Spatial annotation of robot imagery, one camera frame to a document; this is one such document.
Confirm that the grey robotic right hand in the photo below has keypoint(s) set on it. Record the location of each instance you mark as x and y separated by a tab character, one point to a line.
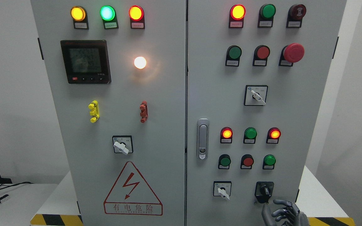
290	212

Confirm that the black rotary knob switch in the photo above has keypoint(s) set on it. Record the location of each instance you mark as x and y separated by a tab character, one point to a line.
263	191

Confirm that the right yellow black hazard tape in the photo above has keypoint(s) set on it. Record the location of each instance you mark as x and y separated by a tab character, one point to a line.
331	221

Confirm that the yellow black hazard tape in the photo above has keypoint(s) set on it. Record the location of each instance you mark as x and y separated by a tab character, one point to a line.
331	221
56	220

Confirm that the green push button lower right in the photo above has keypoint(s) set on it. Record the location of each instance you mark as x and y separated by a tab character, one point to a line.
269	162

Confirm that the green push button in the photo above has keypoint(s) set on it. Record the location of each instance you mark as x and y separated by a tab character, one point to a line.
224	162
269	162
233	56

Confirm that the red push button lower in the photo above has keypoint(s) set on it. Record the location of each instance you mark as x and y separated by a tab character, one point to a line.
246	161

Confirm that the red push button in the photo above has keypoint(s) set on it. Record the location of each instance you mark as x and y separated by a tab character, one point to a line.
260	56
246	161

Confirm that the red indicator light middle right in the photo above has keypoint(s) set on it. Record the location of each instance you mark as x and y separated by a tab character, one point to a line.
273	135

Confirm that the red indicator light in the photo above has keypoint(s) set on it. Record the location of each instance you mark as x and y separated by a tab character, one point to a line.
226	135
137	17
273	135

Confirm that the green push button lower left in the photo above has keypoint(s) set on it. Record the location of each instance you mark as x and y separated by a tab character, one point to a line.
224	162

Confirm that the green indicator light middle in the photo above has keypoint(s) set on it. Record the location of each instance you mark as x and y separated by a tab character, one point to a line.
250	135

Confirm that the green indicator light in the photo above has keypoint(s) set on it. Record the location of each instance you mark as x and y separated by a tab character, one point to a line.
250	135
109	17

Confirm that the red indicator light middle left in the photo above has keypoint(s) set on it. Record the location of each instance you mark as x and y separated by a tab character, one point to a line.
226	135

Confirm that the grey electrical control cabinet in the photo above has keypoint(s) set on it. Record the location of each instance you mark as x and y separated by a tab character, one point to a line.
185	44

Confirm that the red high voltage warning sticker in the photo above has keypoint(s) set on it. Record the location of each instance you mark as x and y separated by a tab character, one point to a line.
132	195

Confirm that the red emergency stop mushroom button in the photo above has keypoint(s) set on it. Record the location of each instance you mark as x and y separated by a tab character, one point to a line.
291	54

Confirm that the red push button upper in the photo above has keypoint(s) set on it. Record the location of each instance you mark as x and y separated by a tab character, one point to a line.
260	56

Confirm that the green push button upper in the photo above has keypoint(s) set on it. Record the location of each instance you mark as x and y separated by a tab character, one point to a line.
233	56

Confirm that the red terminal connector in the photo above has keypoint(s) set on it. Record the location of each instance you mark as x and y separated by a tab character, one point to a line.
143	112

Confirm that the green indicator top right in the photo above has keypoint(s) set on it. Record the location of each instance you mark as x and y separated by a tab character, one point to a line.
266	15

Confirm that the red lit indicator top right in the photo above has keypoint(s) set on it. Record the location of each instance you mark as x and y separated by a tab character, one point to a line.
236	16

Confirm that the white glowing indicator lamp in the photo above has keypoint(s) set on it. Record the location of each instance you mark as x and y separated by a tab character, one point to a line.
140	62

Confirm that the yellow terminal connector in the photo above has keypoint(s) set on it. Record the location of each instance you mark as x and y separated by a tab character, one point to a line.
94	111

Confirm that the left yellow black hazard tape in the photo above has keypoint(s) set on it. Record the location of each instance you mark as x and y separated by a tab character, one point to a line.
56	220

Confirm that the red indicator light top left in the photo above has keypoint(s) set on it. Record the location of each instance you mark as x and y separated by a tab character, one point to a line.
137	17

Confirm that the black digital power meter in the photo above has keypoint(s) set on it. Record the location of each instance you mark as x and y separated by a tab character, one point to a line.
86	61

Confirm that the green indicator light top left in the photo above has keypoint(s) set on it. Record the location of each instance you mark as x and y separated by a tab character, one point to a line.
109	17

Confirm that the small black white adapter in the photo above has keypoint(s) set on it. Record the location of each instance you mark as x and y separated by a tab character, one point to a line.
4	198

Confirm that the yellow indicator light top left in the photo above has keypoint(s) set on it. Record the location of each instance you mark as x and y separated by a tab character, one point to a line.
79	17

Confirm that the lower white selector switch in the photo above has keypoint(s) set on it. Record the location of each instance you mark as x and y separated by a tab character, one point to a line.
222	189

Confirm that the silver door latch handle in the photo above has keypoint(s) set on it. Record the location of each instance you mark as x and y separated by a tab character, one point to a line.
202	138

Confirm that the upper right white selector switch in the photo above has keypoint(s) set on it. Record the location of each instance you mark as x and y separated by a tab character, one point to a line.
255	95

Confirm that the left door white selector switch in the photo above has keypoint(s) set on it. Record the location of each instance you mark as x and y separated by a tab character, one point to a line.
122	144

